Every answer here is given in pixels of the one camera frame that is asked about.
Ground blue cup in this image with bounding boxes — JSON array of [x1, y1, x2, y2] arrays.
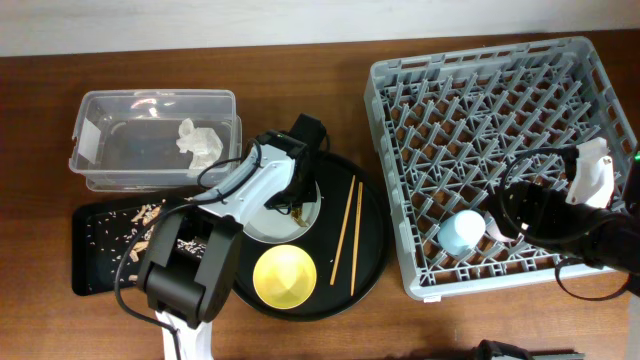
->
[[437, 210, 486, 256]]

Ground grey dishwasher rack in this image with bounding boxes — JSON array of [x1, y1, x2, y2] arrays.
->
[[364, 37, 637, 302]]

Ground food scraps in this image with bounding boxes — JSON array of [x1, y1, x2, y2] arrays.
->
[[84, 199, 201, 284]]

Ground gold snack wrapper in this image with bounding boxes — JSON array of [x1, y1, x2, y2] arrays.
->
[[290, 205, 309, 228]]

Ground black rectangular tray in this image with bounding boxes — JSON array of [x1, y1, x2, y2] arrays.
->
[[71, 187, 199, 296]]

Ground pink cup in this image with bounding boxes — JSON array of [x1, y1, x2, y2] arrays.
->
[[484, 212, 514, 243]]

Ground yellow bowl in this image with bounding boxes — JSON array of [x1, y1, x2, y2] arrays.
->
[[252, 245, 317, 310]]

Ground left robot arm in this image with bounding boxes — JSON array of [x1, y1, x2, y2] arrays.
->
[[136, 114, 327, 359]]

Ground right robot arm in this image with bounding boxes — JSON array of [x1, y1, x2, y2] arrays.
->
[[486, 146, 639, 301]]

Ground grey plate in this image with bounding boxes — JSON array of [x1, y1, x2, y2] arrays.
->
[[244, 184, 322, 244]]

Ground wooden chopstick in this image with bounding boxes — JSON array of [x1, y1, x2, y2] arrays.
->
[[329, 175, 356, 286], [350, 182, 364, 297]]

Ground clear plastic bin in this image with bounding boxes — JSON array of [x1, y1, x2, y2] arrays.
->
[[69, 89, 242, 192]]

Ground white tissue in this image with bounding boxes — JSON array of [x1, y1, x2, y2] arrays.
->
[[176, 118, 224, 170]]

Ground round black tray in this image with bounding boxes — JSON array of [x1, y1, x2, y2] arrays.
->
[[234, 153, 393, 321]]

